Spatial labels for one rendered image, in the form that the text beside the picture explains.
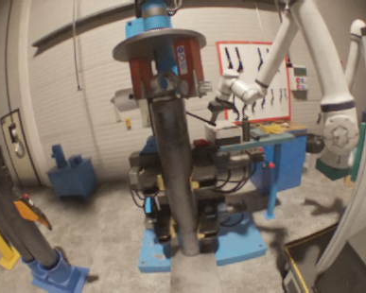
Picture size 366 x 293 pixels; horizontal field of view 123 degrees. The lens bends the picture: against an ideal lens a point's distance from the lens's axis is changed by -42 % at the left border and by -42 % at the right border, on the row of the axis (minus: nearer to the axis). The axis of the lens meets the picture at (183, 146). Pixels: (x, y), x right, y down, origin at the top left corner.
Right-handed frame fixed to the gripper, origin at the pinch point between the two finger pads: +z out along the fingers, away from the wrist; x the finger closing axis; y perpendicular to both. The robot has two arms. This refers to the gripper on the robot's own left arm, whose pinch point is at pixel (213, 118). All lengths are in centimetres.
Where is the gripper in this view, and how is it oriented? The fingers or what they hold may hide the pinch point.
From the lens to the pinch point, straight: 107.6
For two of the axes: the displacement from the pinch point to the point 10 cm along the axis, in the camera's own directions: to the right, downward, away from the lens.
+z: -1.9, 6.4, 7.4
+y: -4.8, -7.2, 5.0
